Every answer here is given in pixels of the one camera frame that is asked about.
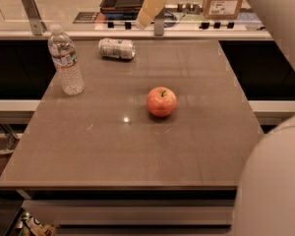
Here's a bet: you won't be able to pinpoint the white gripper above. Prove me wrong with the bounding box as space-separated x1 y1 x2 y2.
136 0 166 30

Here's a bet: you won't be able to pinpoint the silver green 7up can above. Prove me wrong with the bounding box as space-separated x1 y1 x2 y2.
98 38 135 60

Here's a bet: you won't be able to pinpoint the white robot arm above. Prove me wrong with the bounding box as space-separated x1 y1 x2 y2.
231 0 295 236

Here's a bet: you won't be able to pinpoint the brown cardboard box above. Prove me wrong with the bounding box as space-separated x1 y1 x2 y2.
203 0 243 20

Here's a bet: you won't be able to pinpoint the red apple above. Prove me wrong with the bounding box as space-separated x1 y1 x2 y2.
147 87 177 117

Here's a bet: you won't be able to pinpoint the clear plastic water bottle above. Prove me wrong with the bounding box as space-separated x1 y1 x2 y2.
48 25 85 95

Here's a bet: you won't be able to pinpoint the snack items under table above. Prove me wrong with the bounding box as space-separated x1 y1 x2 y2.
15 210 56 236

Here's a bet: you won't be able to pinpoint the middle metal glass bracket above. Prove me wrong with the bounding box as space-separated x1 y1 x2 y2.
153 9 165 36

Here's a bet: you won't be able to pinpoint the metal glass bracket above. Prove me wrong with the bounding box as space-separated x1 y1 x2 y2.
21 0 46 35
153 9 165 36

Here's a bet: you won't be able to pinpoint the left metal glass bracket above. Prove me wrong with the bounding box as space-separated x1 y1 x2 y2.
21 0 46 35

